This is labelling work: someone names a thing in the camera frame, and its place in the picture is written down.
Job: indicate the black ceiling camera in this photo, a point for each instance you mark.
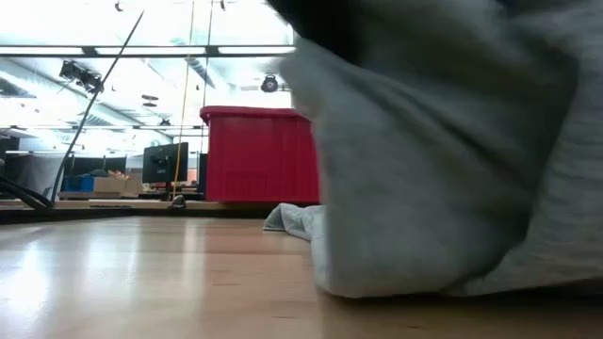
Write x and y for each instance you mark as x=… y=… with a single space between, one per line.
x=80 y=75

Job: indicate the small round ceiling camera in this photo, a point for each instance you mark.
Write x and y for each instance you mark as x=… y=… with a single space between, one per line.
x=269 y=84

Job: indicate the black ceiling light rail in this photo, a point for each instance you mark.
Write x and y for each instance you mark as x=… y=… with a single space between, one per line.
x=141 y=55

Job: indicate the red plastic laundry bin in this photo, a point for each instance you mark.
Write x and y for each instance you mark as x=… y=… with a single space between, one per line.
x=259 y=155

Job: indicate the brown cardboard box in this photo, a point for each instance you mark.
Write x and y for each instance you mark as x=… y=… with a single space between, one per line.
x=115 y=184

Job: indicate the black computer monitor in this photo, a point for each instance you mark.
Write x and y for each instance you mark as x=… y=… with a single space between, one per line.
x=165 y=162

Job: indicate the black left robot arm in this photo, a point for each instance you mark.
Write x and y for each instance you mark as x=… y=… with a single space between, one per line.
x=23 y=190

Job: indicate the black aluminium table frame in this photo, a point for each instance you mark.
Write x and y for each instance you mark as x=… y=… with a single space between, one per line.
x=141 y=214

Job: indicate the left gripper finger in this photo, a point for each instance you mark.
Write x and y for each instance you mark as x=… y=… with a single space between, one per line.
x=320 y=23

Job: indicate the tan wooden desk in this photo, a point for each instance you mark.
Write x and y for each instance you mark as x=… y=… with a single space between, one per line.
x=118 y=204

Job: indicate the grey t-shirt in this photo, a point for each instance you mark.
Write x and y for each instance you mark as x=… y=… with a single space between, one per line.
x=447 y=165

